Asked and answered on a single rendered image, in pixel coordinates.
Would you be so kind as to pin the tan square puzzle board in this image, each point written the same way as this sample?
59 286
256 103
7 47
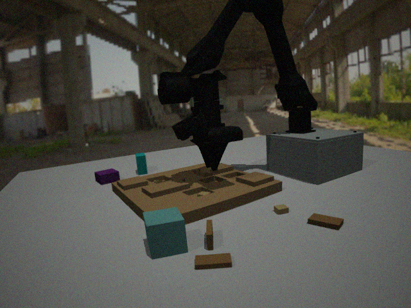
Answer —
229 188

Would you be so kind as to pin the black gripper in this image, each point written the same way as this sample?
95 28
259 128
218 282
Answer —
213 143

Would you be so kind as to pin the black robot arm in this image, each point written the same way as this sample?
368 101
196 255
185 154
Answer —
292 90

